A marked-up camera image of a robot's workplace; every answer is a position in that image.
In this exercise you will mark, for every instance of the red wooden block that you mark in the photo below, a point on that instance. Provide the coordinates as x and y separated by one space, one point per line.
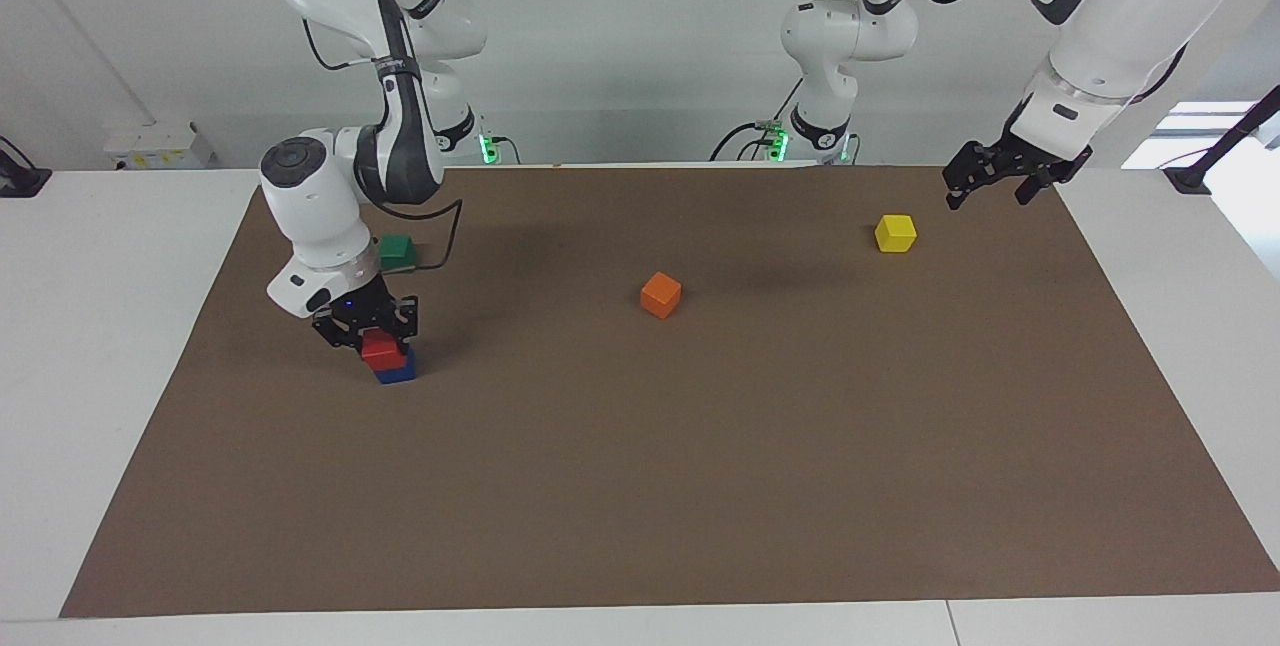
382 351

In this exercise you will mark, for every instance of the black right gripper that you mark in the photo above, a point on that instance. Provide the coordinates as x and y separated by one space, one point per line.
360 311

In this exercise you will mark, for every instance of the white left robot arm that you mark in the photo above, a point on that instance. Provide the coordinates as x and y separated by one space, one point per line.
1110 16

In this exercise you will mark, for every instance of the white wall socket box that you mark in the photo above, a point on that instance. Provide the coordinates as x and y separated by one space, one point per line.
160 146

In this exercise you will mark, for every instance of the black angled stand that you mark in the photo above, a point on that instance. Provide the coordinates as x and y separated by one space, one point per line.
1225 141

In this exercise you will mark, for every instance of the yellow wooden block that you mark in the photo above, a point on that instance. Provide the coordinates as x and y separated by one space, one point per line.
895 234

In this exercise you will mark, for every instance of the brown table mat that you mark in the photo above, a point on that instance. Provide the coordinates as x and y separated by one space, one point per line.
640 476

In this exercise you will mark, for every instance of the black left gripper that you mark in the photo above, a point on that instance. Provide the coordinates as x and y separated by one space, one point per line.
1025 161

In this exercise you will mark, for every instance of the orange wooden block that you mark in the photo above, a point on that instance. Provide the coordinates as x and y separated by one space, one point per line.
660 296

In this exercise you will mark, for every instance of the green wooden block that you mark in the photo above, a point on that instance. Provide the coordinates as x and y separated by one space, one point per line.
400 251

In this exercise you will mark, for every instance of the blue wooden block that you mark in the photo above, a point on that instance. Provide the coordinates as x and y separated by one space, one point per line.
398 374

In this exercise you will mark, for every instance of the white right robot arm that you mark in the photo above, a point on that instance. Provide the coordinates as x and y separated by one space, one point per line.
320 216

